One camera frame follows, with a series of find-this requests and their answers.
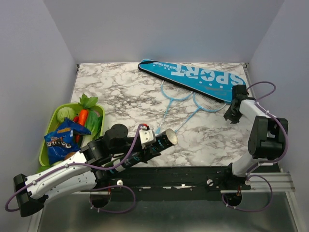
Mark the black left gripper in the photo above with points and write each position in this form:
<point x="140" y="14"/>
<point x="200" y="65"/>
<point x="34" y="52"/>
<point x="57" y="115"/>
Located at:
<point x="149" y="154"/>

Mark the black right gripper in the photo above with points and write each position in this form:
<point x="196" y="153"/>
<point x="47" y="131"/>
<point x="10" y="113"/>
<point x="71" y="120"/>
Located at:
<point x="235" y="120"/>

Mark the black Boka shuttlecock tube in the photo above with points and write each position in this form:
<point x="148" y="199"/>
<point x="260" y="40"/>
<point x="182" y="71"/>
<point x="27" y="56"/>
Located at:
<point x="165" y="140"/>

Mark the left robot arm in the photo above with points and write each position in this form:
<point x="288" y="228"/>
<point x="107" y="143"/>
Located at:
<point x="90" y="167"/>

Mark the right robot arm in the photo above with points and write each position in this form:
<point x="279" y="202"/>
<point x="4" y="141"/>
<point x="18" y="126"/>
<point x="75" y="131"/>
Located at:
<point x="268" y="140"/>

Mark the light blue badminton racket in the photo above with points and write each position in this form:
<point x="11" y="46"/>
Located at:
<point x="206" y="104"/>
<point x="173" y="93"/>

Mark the blue Sport racket bag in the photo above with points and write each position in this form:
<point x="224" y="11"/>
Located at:
<point x="217" y="85"/>

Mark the toy orange carrot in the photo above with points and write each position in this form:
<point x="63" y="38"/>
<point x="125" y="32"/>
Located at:
<point x="83" y="117"/>

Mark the blue Oreo snack bag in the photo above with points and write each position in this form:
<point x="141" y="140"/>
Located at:
<point x="61" y="141"/>

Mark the toy green cabbage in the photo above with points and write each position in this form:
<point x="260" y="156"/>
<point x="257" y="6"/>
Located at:
<point x="66" y="112"/>

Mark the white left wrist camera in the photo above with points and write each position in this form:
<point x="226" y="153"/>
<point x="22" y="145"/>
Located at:
<point x="147" y="137"/>

